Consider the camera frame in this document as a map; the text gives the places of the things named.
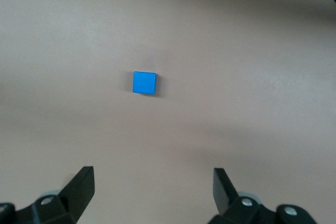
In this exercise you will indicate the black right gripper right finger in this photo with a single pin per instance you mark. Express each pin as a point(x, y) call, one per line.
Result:
point(223, 192)

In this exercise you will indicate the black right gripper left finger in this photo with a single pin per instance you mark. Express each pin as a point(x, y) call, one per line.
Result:
point(76, 192)

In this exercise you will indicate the blue cube block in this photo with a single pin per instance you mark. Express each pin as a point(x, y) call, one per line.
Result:
point(144, 83)

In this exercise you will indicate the brown paper table cover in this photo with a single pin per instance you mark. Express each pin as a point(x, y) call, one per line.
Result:
point(78, 51)

